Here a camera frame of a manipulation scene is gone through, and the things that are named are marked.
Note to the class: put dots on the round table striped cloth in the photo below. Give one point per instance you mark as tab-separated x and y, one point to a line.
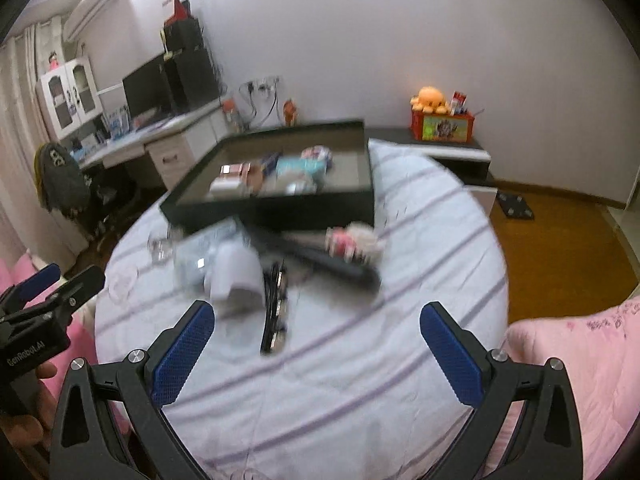
354	393

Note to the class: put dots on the black computer tower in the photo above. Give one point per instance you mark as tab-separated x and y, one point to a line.
192	80

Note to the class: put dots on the black computer monitor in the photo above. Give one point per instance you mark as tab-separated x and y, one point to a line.
146	89

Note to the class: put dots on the orange octopus plush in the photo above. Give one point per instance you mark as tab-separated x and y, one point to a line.
430	100

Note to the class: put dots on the low black white cabinet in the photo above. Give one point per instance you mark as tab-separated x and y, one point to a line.
468	161

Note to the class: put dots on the blue gold slim box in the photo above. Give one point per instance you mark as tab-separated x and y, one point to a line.
269	163

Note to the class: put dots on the pink white block figure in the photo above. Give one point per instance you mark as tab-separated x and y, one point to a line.
356	242

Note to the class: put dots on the black eyeglasses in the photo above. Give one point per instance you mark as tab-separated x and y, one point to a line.
276	304

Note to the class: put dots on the black shallow tray box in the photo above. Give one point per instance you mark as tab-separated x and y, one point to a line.
291	203

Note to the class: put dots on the rose gold white box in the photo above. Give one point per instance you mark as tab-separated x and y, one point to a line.
237	180

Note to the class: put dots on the small snack bag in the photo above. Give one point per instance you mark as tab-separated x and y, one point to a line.
290	113

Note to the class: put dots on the white curved device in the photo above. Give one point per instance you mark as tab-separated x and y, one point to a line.
234	277

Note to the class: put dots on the white glass door cabinet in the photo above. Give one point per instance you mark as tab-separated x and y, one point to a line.
68	98

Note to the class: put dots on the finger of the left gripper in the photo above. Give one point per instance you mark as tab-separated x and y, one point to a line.
31	288
76	292

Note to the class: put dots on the air conditioner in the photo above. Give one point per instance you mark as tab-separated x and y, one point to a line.
81	17

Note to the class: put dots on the white desk with drawers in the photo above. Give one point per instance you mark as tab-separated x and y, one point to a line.
174	146

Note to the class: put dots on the pink bedding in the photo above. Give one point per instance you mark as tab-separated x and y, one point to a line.
601	356

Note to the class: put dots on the plastic bottle orange cap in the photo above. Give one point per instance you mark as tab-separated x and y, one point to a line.
232	116

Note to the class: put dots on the teal oval case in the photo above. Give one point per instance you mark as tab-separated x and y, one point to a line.
302	167

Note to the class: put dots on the person left hand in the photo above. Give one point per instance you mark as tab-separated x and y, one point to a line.
24	431

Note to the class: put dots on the black speaker on tower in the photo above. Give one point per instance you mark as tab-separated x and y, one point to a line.
183	35

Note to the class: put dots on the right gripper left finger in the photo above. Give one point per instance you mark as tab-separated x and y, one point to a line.
174	353

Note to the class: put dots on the black office chair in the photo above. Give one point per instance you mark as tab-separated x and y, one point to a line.
98	203

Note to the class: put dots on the black floor scale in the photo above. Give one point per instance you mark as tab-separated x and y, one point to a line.
514	206

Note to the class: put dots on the wall power strip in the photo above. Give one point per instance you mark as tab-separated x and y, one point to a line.
266	84

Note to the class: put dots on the red storage crate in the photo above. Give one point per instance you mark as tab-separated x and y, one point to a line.
442	127

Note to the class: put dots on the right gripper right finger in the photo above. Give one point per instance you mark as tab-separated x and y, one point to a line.
459	354

